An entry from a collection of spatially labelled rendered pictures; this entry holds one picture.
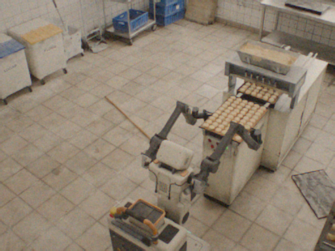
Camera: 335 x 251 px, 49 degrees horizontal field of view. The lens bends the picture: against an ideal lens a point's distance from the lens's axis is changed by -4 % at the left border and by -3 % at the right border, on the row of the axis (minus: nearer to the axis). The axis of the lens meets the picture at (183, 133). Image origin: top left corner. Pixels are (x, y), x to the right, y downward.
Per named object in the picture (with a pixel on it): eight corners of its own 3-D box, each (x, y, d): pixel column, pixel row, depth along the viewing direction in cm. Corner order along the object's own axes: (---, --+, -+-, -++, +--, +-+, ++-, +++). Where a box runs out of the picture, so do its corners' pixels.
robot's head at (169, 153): (178, 170, 249) (188, 150, 249) (153, 158, 258) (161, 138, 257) (187, 172, 262) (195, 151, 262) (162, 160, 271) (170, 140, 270)
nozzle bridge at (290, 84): (237, 77, 406) (240, 48, 385) (301, 99, 375) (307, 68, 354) (222, 90, 385) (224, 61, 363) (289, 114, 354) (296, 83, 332)
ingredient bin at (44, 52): (42, 87, 543) (31, 40, 495) (19, 74, 574) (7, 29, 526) (71, 73, 576) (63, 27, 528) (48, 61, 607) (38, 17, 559)
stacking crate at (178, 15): (169, 13, 770) (169, 4, 757) (184, 17, 751) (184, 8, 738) (149, 21, 734) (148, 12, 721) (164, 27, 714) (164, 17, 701)
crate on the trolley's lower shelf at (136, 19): (131, 18, 700) (130, 8, 688) (148, 22, 686) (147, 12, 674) (112, 29, 662) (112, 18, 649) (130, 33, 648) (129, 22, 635)
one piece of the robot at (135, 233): (158, 252, 248) (147, 244, 229) (117, 228, 263) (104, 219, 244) (166, 238, 252) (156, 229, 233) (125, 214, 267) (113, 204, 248)
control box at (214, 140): (207, 146, 339) (208, 134, 330) (231, 156, 328) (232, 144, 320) (205, 148, 336) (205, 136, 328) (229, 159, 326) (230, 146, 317)
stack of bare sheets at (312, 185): (290, 177, 407) (291, 175, 405) (322, 170, 415) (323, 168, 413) (318, 219, 362) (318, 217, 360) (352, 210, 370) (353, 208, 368)
